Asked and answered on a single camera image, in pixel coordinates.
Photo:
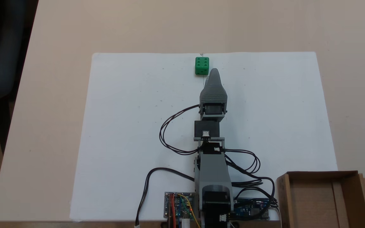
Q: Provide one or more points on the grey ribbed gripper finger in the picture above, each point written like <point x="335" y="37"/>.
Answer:
<point x="213" y="91"/>

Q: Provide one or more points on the green dice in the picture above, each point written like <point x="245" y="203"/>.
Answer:
<point x="202" y="65"/>

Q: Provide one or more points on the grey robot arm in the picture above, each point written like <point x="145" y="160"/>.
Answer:
<point x="212" y="171"/>

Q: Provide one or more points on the white paper sheet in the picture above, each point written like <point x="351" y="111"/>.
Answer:
<point x="131" y="126"/>

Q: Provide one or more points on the grey circuit board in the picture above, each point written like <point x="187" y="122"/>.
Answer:
<point x="178" y="207"/>

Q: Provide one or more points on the blue circuit board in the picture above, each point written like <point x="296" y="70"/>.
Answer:
<point x="247" y="210"/>

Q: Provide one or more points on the white usb plug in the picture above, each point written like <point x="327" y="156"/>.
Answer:
<point x="186" y="224"/>

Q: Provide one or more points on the brown cardboard box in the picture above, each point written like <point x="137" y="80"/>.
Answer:
<point x="312" y="199"/>

